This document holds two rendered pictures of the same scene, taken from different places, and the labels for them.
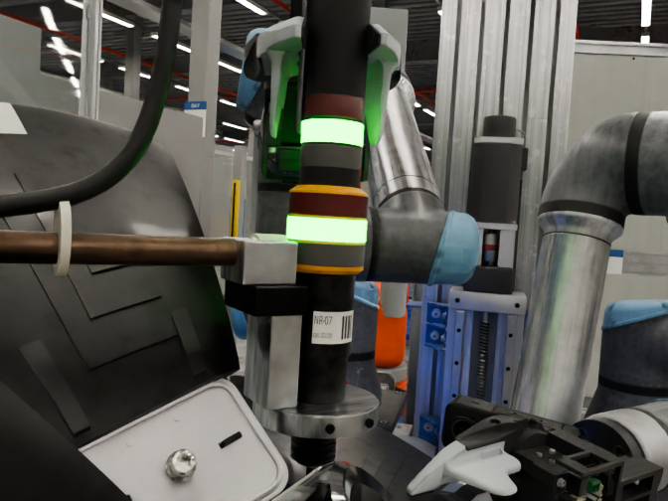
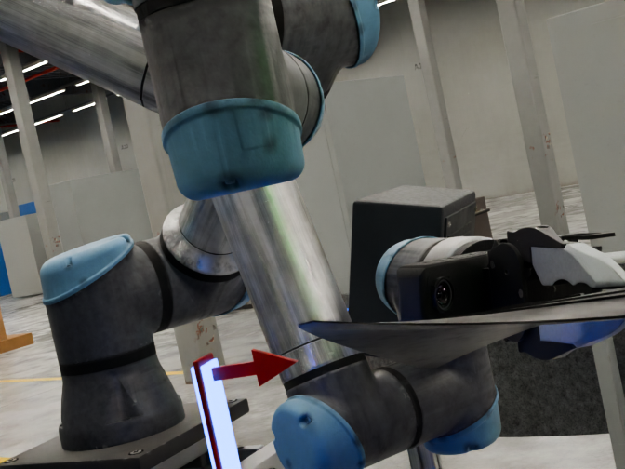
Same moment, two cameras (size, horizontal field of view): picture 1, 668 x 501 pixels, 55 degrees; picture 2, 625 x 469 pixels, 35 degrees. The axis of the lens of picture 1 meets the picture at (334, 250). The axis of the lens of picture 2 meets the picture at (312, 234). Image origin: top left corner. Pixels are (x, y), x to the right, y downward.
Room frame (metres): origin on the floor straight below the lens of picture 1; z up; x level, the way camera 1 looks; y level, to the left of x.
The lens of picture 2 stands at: (0.44, 0.58, 1.29)
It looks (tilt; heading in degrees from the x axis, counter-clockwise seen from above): 3 degrees down; 286
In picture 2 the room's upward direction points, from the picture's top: 12 degrees counter-clockwise
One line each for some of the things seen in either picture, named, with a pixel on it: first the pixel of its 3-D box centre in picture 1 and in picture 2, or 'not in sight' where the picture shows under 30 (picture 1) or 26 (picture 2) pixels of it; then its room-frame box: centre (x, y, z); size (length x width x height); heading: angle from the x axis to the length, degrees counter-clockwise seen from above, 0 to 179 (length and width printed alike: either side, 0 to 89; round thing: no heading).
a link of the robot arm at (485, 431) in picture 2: not in sight; (439, 391); (0.61, -0.31, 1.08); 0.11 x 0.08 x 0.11; 51
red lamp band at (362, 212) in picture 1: (328, 205); not in sight; (0.35, 0.00, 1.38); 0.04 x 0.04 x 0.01
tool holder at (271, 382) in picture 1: (304, 331); not in sight; (0.34, 0.01, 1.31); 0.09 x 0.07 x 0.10; 122
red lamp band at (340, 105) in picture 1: (333, 110); not in sight; (0.35, 0.00, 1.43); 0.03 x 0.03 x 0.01
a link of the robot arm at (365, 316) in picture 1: (342, 309); not in sight; (1.15, -0.02, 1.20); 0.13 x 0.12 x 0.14; 97
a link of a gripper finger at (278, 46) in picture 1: (280, 84); not in sight; (0.36, 0.04, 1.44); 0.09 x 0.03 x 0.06; 179
